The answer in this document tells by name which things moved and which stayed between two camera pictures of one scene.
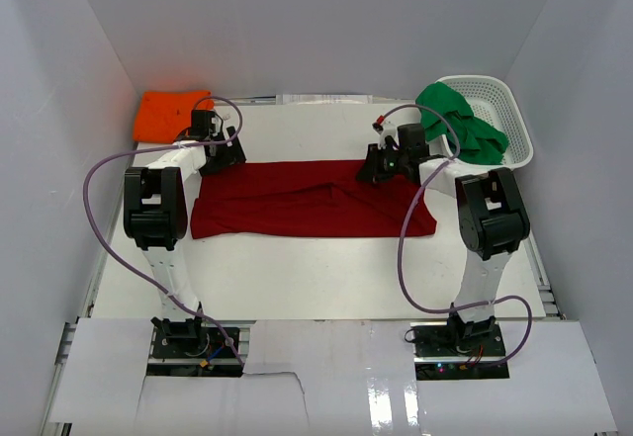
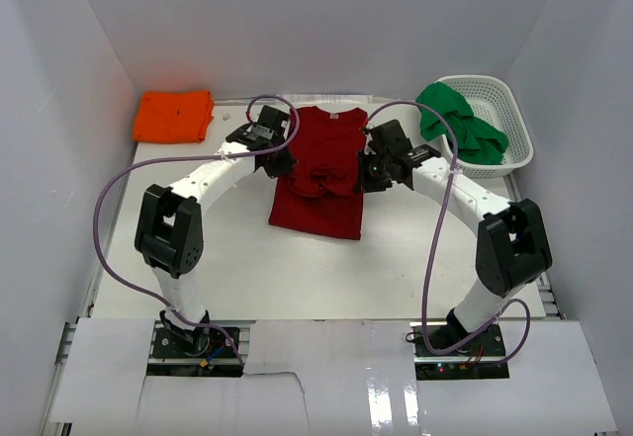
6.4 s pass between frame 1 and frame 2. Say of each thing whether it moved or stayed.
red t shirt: moved
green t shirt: stayed
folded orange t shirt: stayed
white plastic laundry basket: stayed
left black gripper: moved
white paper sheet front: stayed
